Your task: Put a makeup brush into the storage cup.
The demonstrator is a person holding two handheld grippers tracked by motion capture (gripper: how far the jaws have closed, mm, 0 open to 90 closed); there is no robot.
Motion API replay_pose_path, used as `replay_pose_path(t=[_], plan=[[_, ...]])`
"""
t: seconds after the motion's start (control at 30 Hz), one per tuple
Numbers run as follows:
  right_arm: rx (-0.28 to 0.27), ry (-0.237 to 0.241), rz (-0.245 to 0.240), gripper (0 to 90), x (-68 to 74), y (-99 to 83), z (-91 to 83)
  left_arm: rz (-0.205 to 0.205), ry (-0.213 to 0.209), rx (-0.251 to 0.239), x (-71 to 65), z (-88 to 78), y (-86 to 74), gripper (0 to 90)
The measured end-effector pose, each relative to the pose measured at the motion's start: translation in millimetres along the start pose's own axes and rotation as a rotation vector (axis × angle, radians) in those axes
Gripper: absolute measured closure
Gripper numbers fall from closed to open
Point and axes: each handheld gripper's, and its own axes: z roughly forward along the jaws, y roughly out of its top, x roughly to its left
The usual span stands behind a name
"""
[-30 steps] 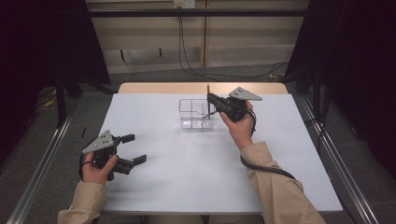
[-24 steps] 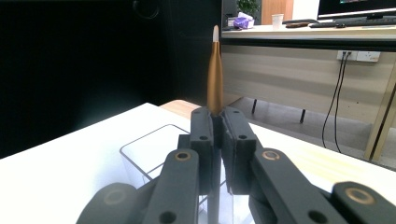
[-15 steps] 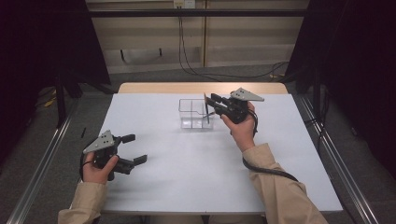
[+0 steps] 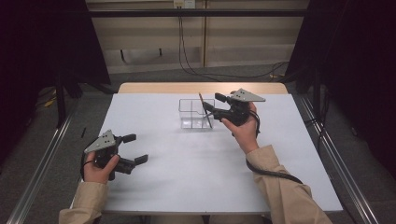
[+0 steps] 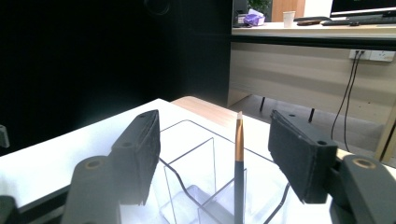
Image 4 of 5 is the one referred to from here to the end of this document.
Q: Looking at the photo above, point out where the black curtain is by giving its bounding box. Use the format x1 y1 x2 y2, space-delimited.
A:
285 0 396 179
0 0 112 162

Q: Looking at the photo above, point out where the left hand-held gripper cable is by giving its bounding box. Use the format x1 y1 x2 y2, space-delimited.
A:
79 136 96 182

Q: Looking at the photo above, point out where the aluminium floor rail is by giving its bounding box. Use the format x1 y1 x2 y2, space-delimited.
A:
297 95 380 224
6 99 80 224

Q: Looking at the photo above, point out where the hand-held gripper cable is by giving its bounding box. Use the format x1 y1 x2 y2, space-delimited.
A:
245 109 304 185
79 136 96 182

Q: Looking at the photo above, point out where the black metal stand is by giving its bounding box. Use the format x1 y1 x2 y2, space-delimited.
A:
311 66 322 121
53 69 84 129

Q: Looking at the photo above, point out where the green pencil with yellow tip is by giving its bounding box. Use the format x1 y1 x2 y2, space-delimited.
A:
198 91 214 130

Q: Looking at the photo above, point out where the right hand-held gripper cable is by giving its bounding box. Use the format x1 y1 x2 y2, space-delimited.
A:
245 109 304 185

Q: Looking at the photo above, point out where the white wall socket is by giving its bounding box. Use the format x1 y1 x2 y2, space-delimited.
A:
173 0 197 9

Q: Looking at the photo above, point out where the clear plastic organizer box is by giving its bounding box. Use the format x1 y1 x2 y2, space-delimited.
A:
177 98 217 130

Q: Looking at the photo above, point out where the person's left hand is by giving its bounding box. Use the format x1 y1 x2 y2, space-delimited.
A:
82 154 121 185

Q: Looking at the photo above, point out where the black power cable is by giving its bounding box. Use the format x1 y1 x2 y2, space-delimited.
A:
180 7 290 79
177 7 220 83

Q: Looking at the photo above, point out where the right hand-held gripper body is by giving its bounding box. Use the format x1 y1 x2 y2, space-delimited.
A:
217 88 267 127

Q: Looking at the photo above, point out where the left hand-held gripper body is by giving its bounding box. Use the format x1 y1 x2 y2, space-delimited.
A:
83 129 125 182

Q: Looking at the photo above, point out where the person's right hand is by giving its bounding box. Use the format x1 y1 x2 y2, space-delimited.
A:
220 102 261 155

